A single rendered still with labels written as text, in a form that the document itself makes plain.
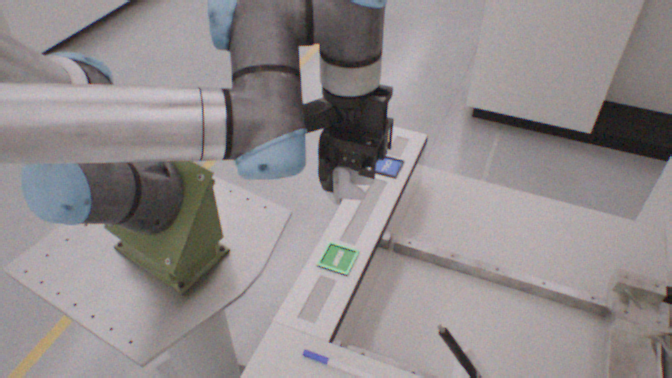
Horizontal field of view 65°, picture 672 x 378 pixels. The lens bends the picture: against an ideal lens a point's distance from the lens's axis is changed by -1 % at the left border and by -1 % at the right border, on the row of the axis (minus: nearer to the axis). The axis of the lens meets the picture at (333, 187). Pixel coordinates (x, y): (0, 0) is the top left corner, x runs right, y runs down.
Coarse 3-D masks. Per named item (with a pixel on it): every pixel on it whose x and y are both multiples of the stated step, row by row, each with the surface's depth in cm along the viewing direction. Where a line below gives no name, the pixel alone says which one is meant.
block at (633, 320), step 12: (612, 312) 90; (624, 312) 88; (636, 312) 88; (648, 312) 88; (612, 324) 89; (624, 324) 88; (636, 324) 87; (648, 324) 86; (660, 324) 86; (648, 336) 87
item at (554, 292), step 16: (400, 240) 108; (416, 256) 107; (432, 256) 105; (448, 256) 105; (464, 256) 104; (464, 272) 105; (480, 272) 103; (496, 272) 102; (512, 272) 102; (528, 288) 101; (544, 288) 99; (560, 288) 99; (576, 304) 98; (592, 304) 97
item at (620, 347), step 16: (608, 288) 97; (608, 304) 94; (624, 304) 93; (640, 304) 93; (656, 304) 92; (608, 320) 91; (608, 336) 88; (624, 336) 88; (640, 336) 88; (608, 352) 86; (624, 352) 86; (640, 352) 86; (656, 352) 86; (608, 368) 84; (624, 368) 84; (640, 368) 84; (656, 368) 84
